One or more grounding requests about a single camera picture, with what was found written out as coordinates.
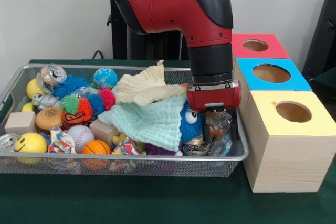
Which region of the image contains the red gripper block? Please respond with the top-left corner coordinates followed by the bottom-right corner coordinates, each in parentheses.
top-left (186, 80), bottom-right (242, 144)

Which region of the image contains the clear packet of orange snacks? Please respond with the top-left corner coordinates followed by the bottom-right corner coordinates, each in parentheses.
top-left (206, 110), bottom-right (233, 140)

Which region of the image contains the wooden box with three holes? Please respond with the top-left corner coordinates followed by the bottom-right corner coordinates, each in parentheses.
top-left (230, 34), bottom-right (336, 193)

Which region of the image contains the blue furry monster toy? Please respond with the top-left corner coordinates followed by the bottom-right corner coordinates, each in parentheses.
top-left (180, 102), bottom-right (205, 146)

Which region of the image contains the mint waffle cloth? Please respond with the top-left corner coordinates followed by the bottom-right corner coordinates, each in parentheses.
top-left (97, 95), bottom-right (188, 153)

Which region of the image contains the cream waffle cloth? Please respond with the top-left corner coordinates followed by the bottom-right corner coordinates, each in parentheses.
top-left (114, 59), bottom-right (188, 109)

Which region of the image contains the dark green side table cloth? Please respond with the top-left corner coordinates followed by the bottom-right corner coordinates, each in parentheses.
top-left (309, 66), bottom-right (336, 112)

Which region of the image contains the small orange basketball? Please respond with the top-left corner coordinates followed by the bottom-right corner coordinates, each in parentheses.
top-left (81, 140), bottom-right (111, 170)

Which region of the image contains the blue green globe ball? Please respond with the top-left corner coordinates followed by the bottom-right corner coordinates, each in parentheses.
top-left (92, 67), bottom-right (118, 90)

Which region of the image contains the small white baseball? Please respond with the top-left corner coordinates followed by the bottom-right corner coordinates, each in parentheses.
top-left (65, 124), bottom-right (95, 153)

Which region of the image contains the blue spiky rubber ball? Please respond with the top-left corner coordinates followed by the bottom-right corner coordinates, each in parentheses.
top-left (54, 74), bottom-right (91, 100)

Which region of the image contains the toy hamburger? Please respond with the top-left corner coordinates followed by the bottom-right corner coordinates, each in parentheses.
top-left (35, 106), bottom-right (64, 131)

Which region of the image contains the yellow smiley ball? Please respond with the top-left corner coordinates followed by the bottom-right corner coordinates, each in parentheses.
top-left (13, 132), bottom-right (48, 164)

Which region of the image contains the plain wooden cube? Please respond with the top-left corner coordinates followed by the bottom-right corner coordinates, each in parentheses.
top-left (4, 111), bottom-right (37, 135)

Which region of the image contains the shallow wire mesh bin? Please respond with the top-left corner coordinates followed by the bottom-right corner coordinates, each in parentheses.
top-left (0, 63), bottom-right (249, 179)

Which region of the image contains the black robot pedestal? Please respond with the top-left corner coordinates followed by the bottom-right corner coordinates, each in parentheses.
top-left (101, 0), bottom-right (191, 61)

